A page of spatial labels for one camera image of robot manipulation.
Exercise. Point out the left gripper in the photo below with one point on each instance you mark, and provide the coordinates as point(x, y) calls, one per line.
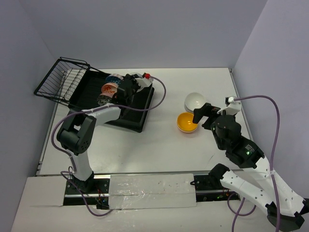
point(128, 82)

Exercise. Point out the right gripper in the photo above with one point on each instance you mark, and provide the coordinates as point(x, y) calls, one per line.
point(207, 109)

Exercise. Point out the blue patterned bowl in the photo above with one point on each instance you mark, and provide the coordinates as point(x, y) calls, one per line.
point(114, 78)

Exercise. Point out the orange floral bowl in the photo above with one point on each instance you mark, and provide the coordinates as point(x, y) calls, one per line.
point(109, 89)

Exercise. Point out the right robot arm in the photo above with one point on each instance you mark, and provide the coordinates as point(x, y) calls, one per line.
point(282, 206)

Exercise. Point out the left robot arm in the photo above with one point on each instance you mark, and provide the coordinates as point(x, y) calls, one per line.
point(73, 134)

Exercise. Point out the white taped sheet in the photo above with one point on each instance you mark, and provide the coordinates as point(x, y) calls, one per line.
point(152, 191)

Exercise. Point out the white cardboard sheet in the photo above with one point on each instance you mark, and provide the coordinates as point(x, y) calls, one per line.
point(41, 197)

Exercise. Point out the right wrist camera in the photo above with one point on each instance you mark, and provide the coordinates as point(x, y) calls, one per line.
point(232, 106)

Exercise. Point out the black wire dish rack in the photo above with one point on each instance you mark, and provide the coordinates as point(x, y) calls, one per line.
point(62, 80)

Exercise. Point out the black mounting rail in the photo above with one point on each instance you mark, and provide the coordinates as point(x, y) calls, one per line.
point(98, 196)

